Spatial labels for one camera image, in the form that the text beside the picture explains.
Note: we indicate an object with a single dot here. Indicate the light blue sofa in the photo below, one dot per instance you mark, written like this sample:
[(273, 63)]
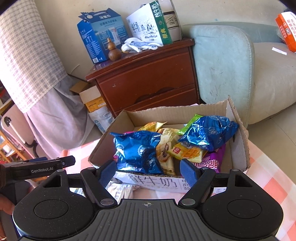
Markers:
[(235, 59)]

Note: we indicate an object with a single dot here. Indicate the yellow barcode snack pack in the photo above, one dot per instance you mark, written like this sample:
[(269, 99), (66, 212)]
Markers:
[(152, 126)]

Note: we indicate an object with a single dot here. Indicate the cut milk carton box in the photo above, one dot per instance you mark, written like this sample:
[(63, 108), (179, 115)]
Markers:
[(173, 118)]

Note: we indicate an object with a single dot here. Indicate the white paper slip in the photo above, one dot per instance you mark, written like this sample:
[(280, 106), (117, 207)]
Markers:
[(279, 51)]

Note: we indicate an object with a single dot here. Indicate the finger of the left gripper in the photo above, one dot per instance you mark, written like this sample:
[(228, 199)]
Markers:
[(67, 161), (38, 159)]

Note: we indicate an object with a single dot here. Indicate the green snack pack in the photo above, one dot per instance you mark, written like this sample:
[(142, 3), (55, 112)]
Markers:
[(185, 128)]

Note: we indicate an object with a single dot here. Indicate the wooden gourd ornament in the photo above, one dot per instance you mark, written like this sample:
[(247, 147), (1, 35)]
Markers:
[(114, 53)]

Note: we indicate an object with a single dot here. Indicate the white printed bag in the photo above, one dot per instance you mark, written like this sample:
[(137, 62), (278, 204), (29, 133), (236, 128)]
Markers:
[(102, 118)]

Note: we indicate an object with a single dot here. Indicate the grey white carton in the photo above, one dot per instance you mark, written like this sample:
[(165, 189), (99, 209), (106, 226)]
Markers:
[(171, 19)]

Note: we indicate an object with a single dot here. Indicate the white work gloves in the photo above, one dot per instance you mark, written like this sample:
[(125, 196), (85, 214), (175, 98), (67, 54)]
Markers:
[(135, 45)]

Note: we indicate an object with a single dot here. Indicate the blue foil snack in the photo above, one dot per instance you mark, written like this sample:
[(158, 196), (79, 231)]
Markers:
[(210, 132), (136, 152)]

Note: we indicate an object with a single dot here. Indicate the dark wooden nightstand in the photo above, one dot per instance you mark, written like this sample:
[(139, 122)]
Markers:
[(149, 79)]

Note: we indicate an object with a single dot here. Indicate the checkered pink fabric cover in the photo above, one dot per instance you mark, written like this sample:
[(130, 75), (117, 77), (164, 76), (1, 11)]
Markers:
[(37, 82)]

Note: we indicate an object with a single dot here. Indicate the open small cardboard box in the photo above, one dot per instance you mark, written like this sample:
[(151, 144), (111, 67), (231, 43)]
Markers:
[(89, 95)]

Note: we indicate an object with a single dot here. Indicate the croissant snack pack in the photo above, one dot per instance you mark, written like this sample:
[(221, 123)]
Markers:
[(169, 138)]

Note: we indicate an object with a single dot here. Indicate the purple snack pack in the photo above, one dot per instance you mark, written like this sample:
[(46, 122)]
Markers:
[(213, 160)]

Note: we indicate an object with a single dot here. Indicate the wooden shelf rack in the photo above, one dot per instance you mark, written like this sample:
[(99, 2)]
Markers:
[(9, 152)]

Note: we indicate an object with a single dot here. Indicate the silver foil snack pack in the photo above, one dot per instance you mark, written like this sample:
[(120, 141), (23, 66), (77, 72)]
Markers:
[(120, 191)]

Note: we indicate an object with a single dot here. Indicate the white green milk carton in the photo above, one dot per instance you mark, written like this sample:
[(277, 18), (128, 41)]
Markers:
[(148, 24)]

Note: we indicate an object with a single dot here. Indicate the orange white paper bag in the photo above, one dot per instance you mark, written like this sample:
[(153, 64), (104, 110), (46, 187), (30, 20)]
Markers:
[(286, 24)]

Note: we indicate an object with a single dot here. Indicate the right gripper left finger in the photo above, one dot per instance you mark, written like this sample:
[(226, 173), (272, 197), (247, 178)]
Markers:
[(95, 181)]

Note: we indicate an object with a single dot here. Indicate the person's left hand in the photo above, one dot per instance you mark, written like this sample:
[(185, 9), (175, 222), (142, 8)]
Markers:
[(7, 207)]

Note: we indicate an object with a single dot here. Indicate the yellow waffle snack pack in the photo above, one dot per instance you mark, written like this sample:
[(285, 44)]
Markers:
[(192, 153)]

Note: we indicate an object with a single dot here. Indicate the blue gift box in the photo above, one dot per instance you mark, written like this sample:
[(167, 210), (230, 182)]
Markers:
[(96, 27)]

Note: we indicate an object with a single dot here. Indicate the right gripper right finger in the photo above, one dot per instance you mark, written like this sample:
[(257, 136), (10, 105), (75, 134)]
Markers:
[(199, 180)]

